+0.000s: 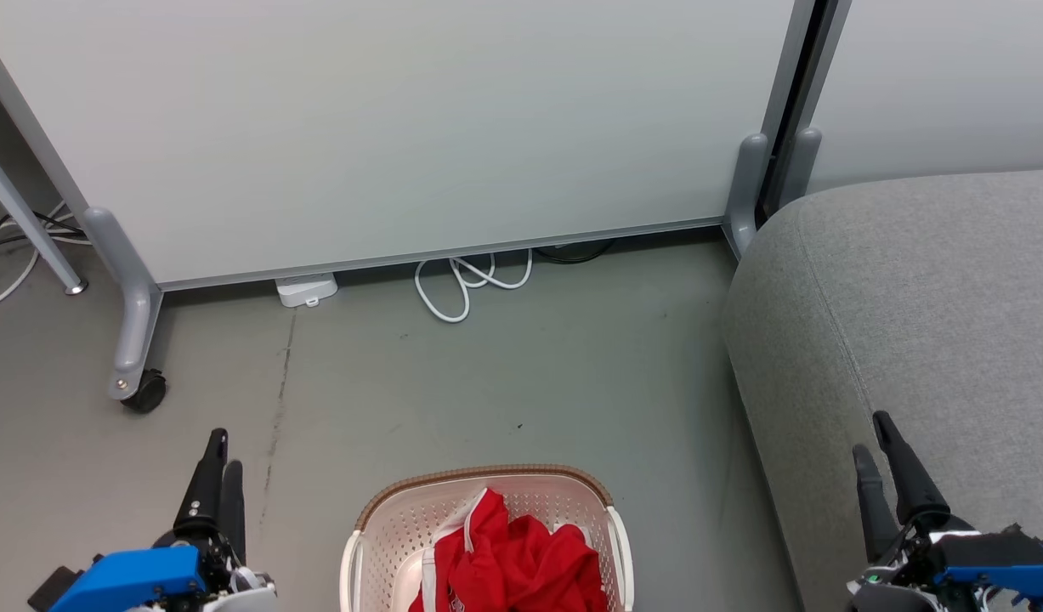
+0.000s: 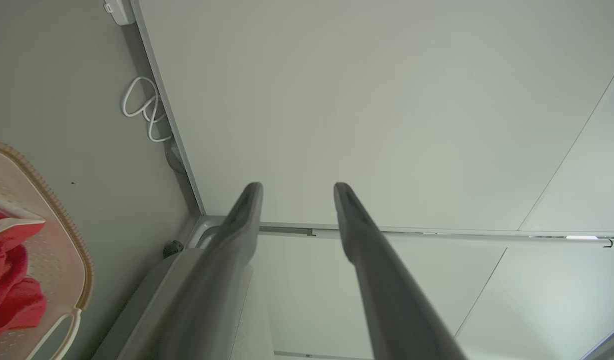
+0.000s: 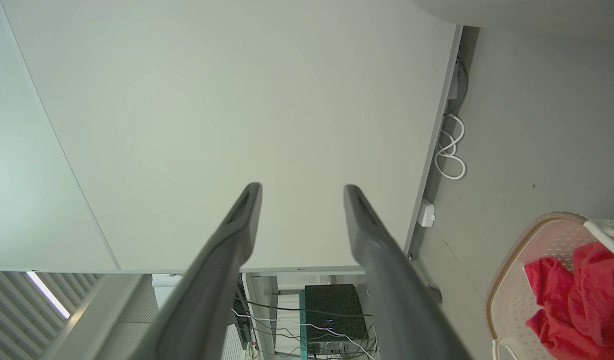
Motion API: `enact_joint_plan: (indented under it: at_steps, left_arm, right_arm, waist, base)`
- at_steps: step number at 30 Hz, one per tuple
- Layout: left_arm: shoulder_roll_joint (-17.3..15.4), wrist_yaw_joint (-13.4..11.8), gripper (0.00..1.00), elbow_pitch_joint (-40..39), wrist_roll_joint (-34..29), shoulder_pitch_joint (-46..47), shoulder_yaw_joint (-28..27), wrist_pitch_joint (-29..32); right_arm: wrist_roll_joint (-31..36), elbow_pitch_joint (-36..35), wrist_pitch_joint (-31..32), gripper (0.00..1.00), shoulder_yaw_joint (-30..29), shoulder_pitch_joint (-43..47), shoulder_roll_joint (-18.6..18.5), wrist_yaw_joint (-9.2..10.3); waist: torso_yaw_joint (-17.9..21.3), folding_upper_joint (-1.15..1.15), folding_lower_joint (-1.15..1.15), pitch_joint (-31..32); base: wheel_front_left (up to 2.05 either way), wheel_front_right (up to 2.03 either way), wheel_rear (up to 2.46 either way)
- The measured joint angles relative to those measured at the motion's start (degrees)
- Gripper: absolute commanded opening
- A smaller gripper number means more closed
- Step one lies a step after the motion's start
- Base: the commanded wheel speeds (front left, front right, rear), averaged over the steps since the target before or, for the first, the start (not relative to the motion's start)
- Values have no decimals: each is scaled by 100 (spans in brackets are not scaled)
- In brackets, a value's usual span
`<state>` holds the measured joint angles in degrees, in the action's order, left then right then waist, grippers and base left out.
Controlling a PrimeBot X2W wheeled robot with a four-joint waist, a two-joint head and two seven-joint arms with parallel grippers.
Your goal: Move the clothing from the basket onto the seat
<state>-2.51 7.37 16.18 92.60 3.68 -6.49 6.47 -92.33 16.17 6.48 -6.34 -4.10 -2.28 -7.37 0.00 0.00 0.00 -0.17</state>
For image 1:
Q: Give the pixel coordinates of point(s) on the grey fabric sofa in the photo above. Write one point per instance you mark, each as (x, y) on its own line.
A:
(929, 323)

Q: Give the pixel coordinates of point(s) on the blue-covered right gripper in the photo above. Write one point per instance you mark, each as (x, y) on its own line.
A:
(989, 565)

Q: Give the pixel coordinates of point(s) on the grey leg of narrow partition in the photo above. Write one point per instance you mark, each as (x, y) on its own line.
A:
(802, 166)

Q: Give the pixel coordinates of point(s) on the large white partition board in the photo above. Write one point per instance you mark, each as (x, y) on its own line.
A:
(402, 127)

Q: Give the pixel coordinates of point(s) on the narrow white partition board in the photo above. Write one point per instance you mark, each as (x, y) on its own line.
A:
(938, 85)

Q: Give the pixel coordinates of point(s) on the black caster wheel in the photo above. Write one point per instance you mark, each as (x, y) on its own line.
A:
(147, 393)

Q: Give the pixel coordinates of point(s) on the short grey partition leg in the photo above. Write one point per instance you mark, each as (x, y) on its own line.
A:
(746, 187)

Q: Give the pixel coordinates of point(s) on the grey metal table leg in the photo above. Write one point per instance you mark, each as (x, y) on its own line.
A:
(28, 223)

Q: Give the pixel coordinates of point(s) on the white power adapter box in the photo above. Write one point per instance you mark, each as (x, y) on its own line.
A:
(306, 290)

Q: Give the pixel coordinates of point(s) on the red garment with wide white band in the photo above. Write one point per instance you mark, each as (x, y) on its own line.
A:
(470, 561)

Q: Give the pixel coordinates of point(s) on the grey partition leg with caster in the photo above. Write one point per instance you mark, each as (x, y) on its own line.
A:
(128, 297)

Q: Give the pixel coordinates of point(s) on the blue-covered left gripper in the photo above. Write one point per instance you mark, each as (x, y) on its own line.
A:
(138, 578)

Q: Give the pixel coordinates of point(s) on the white perforated laundry basket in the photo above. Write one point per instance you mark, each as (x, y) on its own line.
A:
(402, 518)

